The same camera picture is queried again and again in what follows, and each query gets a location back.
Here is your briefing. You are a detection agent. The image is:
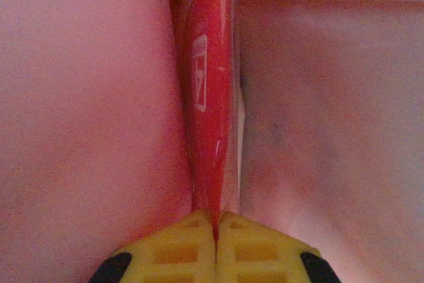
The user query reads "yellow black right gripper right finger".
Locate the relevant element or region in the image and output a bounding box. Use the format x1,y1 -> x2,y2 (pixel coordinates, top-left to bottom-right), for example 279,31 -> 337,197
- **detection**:
216,209 -> 342,283

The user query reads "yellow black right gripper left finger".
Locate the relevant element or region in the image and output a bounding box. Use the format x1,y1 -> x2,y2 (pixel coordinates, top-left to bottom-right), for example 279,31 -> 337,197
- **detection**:
87,208 -> 217,283

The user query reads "red stationery package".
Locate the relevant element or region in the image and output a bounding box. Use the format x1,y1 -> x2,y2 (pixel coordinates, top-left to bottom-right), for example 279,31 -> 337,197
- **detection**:
167,0 -> 233,247

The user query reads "pink student backpack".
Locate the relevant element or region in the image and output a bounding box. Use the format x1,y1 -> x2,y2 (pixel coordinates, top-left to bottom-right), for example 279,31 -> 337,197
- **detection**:
0,0 -> 424,283

